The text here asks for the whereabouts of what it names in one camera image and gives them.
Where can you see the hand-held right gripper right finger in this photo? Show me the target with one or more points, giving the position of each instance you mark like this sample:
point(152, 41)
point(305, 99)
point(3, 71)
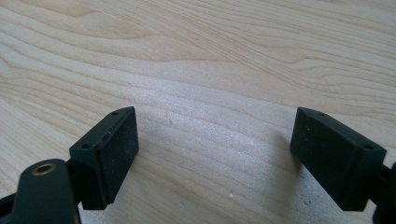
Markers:
point(333, 158)

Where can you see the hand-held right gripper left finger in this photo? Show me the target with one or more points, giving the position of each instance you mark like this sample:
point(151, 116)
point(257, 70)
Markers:
point(106, 161)

